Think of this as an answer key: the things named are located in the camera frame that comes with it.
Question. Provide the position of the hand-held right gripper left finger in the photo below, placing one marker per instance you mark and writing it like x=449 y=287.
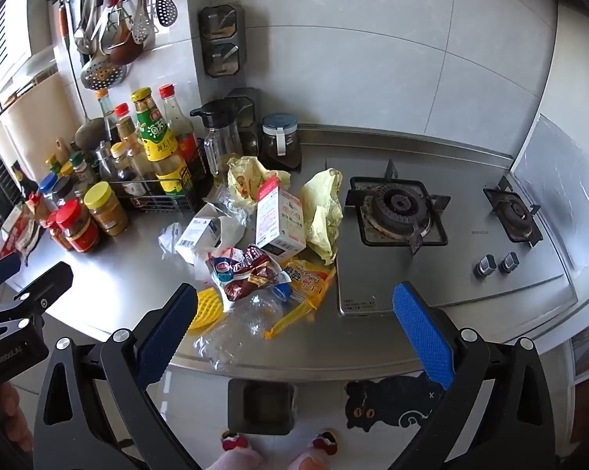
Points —
x=163 y=338

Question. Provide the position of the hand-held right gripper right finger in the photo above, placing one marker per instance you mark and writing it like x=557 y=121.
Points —
x=424 y=335

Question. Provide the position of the crushed clear plastic bottle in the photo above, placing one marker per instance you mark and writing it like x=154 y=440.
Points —
x=248 y=320

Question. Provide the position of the red snack wrapper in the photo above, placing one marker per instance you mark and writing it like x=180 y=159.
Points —
x=248 y=271

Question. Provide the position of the dark grey trash bin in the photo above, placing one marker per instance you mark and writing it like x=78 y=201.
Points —
x=261 y=404

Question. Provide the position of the yellow snack packet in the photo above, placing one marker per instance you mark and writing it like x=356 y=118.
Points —
x=306 y=286

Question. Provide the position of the wrappers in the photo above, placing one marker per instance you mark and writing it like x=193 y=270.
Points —
x=248 y=178

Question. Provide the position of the person's left hand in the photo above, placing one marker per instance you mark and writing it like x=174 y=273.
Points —
x=16 y=416

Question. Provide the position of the red and white food packet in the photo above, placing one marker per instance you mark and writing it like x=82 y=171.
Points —
x=23 y=230

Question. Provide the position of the yellow plastic mesh piece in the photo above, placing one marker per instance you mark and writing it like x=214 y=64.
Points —
x=207 y=309

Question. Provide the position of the small red lid bottle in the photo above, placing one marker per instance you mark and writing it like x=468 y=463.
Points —
x=59 y=232

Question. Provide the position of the red lid chili jar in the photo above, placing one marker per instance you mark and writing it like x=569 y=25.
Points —
x=78 y=227

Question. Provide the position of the steel gas stove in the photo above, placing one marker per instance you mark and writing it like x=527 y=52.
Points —
x=451 y=274

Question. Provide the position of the black cat floor mat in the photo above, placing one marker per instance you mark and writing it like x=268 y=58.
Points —
x=397 y=404

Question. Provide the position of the grey stove knob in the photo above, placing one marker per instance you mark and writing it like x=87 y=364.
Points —
x=486 y=266
x=509 y=262

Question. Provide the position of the black lid jar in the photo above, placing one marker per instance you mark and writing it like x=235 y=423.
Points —
x=64 y=190

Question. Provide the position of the yellow lid jar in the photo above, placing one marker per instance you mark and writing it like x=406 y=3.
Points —
x=106 y=208

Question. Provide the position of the small white box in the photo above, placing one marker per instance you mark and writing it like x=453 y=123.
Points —
x=196 y=237

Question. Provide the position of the green cap spice bottle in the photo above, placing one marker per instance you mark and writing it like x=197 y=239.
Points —
x=82 y=166

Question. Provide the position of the slipper with red bow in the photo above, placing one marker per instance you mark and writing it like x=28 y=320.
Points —
x=325 y=440
x=234 y=440

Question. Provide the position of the large black stove burner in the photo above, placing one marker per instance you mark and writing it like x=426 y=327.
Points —
x=397 y=210

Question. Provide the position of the steel shaker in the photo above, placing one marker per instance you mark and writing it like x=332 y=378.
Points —
x=106 y=159

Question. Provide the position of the yellow cap brown bottle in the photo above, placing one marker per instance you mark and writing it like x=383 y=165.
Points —
x=120 y=164

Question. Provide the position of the pink fleece pants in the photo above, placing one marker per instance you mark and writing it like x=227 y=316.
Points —
x=228 y=462

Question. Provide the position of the small black stove burner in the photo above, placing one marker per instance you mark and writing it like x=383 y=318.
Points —
x=514 y=213

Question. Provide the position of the clear plastic wrapper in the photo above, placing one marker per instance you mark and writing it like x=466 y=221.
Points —
x=220 y=195

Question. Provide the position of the brown round pot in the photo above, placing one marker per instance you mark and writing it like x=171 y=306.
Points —
x=91 y=133

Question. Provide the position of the pale yellow plastic bag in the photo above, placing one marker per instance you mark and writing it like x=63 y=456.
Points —
x=323 y=210

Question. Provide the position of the white and red carton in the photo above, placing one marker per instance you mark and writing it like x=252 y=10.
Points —
x=279 y=220

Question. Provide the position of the red cap amber bottle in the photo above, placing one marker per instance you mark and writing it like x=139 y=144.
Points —
x=126 y=129

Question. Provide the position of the green label sauce bottle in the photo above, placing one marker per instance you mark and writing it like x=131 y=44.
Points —
x=157 y=147

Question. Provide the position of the dark glass bottle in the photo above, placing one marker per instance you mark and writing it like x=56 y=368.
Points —
x=107 y=115

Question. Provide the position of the silver foil splash guard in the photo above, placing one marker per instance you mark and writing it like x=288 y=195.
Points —
x=563 y=191

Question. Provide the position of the glass oil dispenser black lid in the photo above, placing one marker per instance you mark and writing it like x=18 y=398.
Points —
x=221 y=142

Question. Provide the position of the red cap soy sauce bottle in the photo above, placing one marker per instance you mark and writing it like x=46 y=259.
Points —
x=182 y=127

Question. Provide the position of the steel perforated skimmer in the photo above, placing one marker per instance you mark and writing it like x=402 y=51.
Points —
x=103 y=72

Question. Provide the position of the glass jar blue lid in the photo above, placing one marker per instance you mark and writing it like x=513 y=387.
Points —
x=280 y=142

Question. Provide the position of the brown ladle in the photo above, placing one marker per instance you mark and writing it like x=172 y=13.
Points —
x=125 y=46

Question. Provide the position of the steel slotted spatula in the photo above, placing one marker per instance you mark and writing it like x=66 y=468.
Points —
x=141 y=24

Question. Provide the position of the steel slotted spoon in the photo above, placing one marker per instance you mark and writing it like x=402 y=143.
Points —
x=166 y=10

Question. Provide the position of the wall-mounted seasoning box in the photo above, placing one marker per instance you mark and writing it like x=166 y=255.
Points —
x=223 y=58
x=245 y=112
x=221 y=22

